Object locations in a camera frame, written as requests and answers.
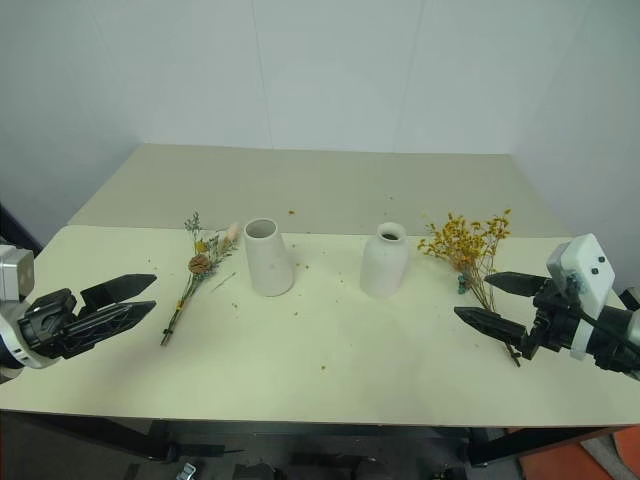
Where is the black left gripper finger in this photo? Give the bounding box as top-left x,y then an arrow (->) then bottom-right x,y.
56,300 -> 158,359
79,273 -> 158,312

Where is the dark object beside table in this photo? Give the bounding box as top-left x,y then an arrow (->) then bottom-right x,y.
0,199 -> 44,261

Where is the white bottle-shaped ceramic vase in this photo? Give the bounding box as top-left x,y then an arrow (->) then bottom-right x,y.
359,221 -> 408,300

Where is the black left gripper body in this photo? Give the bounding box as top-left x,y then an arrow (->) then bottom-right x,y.
18,288 -> 85,361

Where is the orange floor object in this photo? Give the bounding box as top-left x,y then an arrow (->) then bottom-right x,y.
517,424 -> 640,480

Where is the white conical ceramic vase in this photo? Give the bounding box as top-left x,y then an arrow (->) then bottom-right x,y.
242,217 -> 295,298

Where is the yellow dried flower bouquet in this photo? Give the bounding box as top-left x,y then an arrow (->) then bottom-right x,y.
416,208 -> 523,369

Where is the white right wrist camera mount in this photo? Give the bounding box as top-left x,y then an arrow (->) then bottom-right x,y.
545,233 -> 617,361

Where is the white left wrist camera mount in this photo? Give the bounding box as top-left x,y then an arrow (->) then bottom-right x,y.
0,243 -> 47,371

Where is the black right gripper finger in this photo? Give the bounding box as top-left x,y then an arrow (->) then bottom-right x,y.
484,271 -> 549,301
453,306 -> 529,351

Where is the dried bouquet with pinecone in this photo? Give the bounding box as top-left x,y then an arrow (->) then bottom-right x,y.
159,211 -> 241,348

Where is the black table frame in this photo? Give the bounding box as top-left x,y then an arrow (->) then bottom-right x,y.
0,408 -> 614,469

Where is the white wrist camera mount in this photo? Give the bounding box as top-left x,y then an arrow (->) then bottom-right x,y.
0,243 -> 47,371
545,233 -> 617,361

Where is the cream table cover sheet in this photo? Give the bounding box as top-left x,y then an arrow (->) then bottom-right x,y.
0,224 -> 640,431

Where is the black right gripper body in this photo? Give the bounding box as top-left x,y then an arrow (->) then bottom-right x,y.
519,277 -> 584,361

